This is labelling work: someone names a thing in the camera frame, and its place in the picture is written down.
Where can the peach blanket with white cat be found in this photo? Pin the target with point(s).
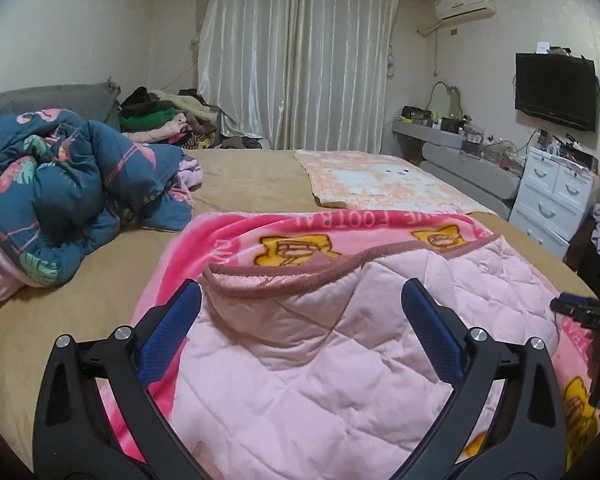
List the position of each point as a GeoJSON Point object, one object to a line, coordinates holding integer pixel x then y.
{"type": "Point", "coordinates": [380, 180]}

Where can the arched vanity mirror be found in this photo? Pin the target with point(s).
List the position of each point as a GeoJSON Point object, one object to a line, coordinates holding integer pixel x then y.
{"type": "Point", "coordinates": [445, 100]}

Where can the grey vanity desk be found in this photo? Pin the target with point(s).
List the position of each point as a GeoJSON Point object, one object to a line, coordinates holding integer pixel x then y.
{"type": "Point", "coordinates": [415, 130]}

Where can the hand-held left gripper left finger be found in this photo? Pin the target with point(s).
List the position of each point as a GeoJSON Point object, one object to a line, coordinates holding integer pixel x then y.
{"type": "Point", "coordinates": [172, 332]}

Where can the clutter on drawer chest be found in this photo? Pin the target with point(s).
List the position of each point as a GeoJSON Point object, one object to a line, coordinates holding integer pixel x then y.
{"type": "Point", "coordinates": [562, 150]}

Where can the pile of assorted clothes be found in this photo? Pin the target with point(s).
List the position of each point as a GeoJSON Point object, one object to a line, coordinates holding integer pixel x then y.
{"type": "Point", "coordinates": [170, 120]}

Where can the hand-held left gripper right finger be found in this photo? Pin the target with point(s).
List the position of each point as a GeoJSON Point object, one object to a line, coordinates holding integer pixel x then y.
{"type": "Point", "coordinates": [430, 332]}

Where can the white air conditioner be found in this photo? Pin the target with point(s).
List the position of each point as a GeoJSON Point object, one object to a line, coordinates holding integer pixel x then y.
{"type": "Point", "coordinates": [464, 4]}

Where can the clutter of cosmetics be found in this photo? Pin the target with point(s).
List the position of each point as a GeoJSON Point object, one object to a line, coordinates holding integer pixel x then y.
{"type": "Point", "coordinates": [447, 122]}

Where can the black wall television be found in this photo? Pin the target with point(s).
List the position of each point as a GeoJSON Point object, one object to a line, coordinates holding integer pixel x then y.
{"type": "Point", "coordinates": [555, 90]}

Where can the white drawer chest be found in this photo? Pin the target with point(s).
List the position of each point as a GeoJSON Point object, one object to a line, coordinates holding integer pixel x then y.
{"type": "Point", "coordinates": [550, 200]}

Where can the white router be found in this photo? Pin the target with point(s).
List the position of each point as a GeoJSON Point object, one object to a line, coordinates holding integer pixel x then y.
{"type": "Point", "coordinates": [544, 48]}

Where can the air conditioner pipe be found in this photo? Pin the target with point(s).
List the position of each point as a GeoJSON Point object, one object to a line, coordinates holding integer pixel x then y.
{"type": "Point", "coordinates": [434, 45]}

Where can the bed with tan sheet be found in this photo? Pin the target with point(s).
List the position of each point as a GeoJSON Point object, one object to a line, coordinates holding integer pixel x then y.
{"type": "Point", "coordinates": [250, 175]}

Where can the teal floral duvet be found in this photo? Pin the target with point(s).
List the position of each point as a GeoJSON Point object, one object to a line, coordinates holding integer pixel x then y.
{"type": "Point", "coordinates": [65, 190]}

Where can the white pleated curtain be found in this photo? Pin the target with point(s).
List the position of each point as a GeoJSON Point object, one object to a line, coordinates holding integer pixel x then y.
{"type": "Point", "coordinates": [300, 55]}

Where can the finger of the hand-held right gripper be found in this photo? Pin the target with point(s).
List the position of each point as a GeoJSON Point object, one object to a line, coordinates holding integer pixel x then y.
{"type": "Point", "coordinates": [582, 310]}

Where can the pink printed blanket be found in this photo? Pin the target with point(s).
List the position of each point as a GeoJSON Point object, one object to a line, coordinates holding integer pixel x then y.
{"type": "Point", "coordinates": [230, 240]}

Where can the pink quilted garment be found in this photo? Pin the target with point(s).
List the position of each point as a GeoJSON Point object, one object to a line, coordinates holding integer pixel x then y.
{"type": "Point", "coordinates": [330, 360]}

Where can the grey padded footboard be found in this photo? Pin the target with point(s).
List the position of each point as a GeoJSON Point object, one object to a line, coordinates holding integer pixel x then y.
{"type": "Point", "coordinates": [470, 175]}

